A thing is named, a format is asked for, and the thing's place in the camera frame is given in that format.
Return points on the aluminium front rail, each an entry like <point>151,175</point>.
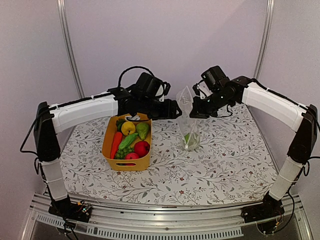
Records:
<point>116,220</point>

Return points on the clear polka dot zip bag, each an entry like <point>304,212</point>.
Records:
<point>185,123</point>

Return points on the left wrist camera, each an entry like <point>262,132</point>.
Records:
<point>165,90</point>

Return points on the right aluminium frame post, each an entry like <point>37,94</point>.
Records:
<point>265,37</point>

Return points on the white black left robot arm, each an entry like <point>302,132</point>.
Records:
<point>54,119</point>

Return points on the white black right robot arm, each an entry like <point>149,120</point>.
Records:
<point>299,119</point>

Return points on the yellow toy apple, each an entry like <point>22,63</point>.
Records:
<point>128,128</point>

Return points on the red toy apple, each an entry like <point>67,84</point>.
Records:
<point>142,148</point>

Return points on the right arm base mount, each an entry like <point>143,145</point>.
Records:
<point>269,214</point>

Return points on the green toy bitter gourd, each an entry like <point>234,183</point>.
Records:
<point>127,141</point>

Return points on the yellow plastic basket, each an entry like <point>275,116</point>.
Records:
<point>140,164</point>

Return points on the green toy leafy vegetable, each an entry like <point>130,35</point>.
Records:
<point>119,124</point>

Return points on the orange toy carrot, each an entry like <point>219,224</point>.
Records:
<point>117,139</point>

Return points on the pink red toy peach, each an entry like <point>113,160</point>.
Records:
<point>132,156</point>

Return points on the green toy grapes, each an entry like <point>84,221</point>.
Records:
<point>121,153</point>

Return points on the green toy apple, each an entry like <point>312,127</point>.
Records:
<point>192,141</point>

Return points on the left aluminium frame post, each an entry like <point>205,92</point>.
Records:
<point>69,48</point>

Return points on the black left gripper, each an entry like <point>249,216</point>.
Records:
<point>170,111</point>

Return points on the floral white table mat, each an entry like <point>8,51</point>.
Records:
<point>230,165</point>

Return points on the aluminium frame post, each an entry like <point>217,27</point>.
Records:
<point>69,48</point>
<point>265,37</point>

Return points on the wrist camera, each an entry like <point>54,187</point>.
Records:
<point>200,90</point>
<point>165,90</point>

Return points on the green toy pear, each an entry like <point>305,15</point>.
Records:
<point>142,129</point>

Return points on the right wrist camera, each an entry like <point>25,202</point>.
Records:
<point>200,90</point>

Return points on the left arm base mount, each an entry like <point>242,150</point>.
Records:
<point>66,209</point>

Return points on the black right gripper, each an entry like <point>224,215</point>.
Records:
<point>198,112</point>

